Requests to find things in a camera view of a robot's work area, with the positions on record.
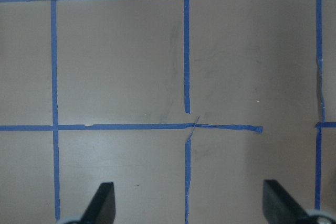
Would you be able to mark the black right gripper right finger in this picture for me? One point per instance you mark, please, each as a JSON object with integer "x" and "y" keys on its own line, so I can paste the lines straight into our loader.
{"x": 280, "y": 207}

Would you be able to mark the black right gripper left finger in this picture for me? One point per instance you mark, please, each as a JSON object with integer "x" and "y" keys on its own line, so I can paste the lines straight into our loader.
{"x": 101, "y": 208}

